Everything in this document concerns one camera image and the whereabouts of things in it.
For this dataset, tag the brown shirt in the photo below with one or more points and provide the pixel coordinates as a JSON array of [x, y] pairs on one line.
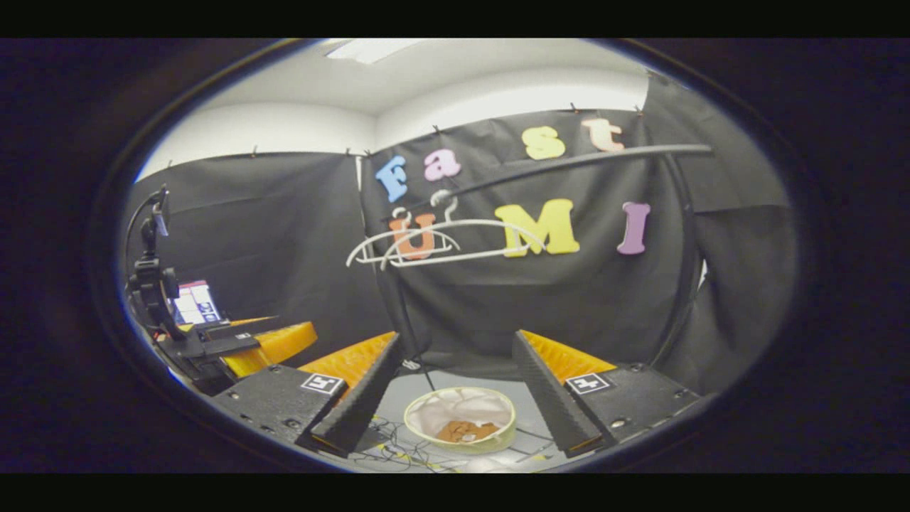
[[462, 430]]

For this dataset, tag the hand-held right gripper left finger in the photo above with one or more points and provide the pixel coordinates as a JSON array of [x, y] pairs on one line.
[[361, 407]]

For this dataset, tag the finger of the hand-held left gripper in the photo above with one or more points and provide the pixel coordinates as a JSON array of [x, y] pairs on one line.
[[227, 328], [284, 345]]

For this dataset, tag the black clothes rail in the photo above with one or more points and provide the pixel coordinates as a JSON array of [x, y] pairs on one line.
[[604, 156]]

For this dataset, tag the lit display screen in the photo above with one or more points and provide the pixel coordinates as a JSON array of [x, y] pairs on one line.
[[195, 302]]

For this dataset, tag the white clothes hanger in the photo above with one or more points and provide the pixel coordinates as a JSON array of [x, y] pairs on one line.
[[483, 254], [370, 242]]

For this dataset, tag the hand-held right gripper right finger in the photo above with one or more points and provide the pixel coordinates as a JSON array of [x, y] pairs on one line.
[[556, 402]]

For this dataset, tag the ceiling light panel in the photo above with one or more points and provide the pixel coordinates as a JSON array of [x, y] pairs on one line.
[[370, 50]]

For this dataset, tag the white fabric laundry hamper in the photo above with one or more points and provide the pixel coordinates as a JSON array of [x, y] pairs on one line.
[[441, 412]]

